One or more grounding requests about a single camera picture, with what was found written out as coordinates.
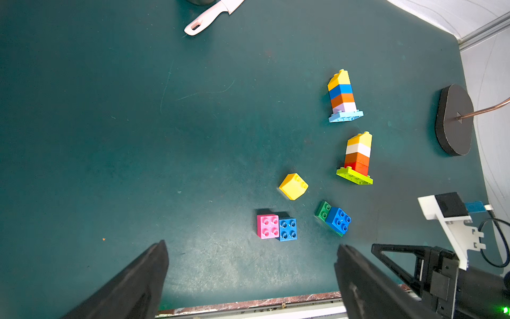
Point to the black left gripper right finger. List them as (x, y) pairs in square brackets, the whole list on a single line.
[(368, 293)]

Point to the light blue lego base plate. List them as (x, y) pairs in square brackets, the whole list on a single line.
[(345, 116)]

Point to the dark green long lego brick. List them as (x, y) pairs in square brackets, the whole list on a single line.
[(321, 215)]

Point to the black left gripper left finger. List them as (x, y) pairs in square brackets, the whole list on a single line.
[(135, 292)]

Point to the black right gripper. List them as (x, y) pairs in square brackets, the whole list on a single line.
[(430, 272)]

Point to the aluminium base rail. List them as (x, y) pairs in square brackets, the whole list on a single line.
[(323, 305)]

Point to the red lego brick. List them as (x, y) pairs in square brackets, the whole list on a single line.
[(358, 167)]

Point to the purple lego brick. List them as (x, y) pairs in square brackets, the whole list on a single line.
[(345, 107)]

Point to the dark green metal tumbler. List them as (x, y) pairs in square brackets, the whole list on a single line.
[(202, 2)]

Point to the blue lego brick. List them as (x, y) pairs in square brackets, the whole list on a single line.
[(338, 221), (288, 229), (339, 90)]

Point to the orange lego brick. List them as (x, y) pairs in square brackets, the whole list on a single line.
[(342, 98), (356, 158)]

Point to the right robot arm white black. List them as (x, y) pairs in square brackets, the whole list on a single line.
[(481, 295)]

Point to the black metal jewelry stand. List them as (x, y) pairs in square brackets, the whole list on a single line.
[(455, 120)]

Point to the orange lego brick front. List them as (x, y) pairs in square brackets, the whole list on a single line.
[(356, 158)]

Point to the lime green long lego brick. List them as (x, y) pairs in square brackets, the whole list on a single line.
[(354, 176)]

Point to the cream lego brick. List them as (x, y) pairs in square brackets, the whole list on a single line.
[(358, 148)]

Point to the pink plastic knife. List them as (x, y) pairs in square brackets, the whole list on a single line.
[(207, 17)]

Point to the yellow lego brick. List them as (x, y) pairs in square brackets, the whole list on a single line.
[(293, 186), (364, 138), (340, 78)]

